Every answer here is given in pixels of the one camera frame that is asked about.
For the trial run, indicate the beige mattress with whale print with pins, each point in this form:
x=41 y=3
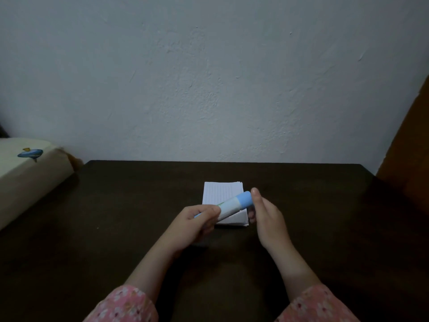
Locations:
x=26 y=181

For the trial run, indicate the white panda print glue stick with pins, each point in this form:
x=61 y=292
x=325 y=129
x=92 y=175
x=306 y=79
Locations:
x=229 y=207

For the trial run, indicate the dark brown curtain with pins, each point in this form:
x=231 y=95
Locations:
x=2 y=132

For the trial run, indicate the person's left hand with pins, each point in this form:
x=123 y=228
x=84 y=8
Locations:
x=187 y=231

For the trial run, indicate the blue glue stick cap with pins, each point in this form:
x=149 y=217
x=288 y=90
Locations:
x=244 y=199

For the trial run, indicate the person's left forearm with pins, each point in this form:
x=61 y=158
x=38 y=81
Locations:
x=144 y=274

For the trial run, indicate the person's right hand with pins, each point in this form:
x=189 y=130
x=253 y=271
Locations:
x=273 y=224

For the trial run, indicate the single lined paper sheet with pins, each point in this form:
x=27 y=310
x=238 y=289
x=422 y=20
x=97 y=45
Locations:
x=234 y=224
x=218 y=194

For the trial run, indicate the brown wooden furniture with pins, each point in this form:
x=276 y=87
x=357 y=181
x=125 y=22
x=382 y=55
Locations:
x=407 y=154

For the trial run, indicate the person's right forearm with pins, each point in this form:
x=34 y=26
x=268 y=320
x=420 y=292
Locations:
x=298 y=278

